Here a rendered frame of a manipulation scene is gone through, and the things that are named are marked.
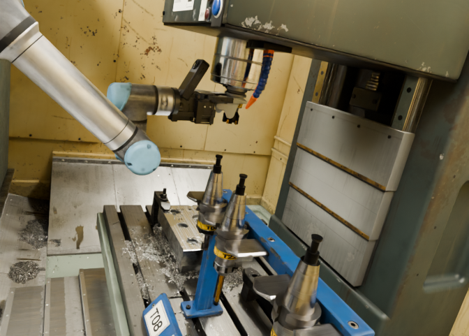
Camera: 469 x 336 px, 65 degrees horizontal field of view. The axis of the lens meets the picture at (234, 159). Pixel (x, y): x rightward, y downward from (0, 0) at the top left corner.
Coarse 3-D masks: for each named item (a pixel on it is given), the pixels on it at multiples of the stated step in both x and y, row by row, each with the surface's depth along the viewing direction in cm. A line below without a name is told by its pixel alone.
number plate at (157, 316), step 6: (156, 306) 85; (162, 306) 83; (150, 312) 84; (156, 312) 83; (162, 312) 82; (150, 318) 83; (156, 318) 82; (162, 318) 81; (150, 324) 82; (156, 324) 81; (162, 324) 80; (168, 324) 79; (150, 330) 80; (156, 330) 79; (162, 330) 78
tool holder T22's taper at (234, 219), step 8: (232, 192) 66; (232, 200) 66; (240, 200) 65; (232, 208) 66; (240, 208) 66; (224, 216) 67; (232, 216) 66; (240, 216) 66; (224, 224) 67; (232, 224) 66; (240, 224) 66
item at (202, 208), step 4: (200, 200) 78; (224, 200) 80; (200, 204) 76; (204, 204) 76; (224, 204) 77; (196, 208) 78; (200, 208) 76; (204, 208) 75; (208, 208) 75; (212, 208) 75; (216, 208) 75; (220, 208) 75; (224, 208) 76; (200, 212) 76; (204, 212) 76
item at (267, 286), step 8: (256, 280) 55; (264, 280) 55; (272, 280) 55; (280, 280) 56; (288, 280) 56; (256, 288) 53; (264, 288) 53; (272, 288) 53; (280, 288) 54; (264, 296) 52; (272, 296) 52
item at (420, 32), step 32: (256, 0) 64; (288, 0) 66; (320, 0) 69; (352, 0) 72; (384, 0) 75; (416, 0) 78; (448, 0) 82; (224, 32) 78; (256, 32) 66; (288, 32) 68; (320, 32) 71; (352, 32) 74; (384, 32) 77; (416, 32) 81; (448, 32) 85; (352, 64) 107; (384, 64) 81; (416, 64) 84; (448, 64) 88
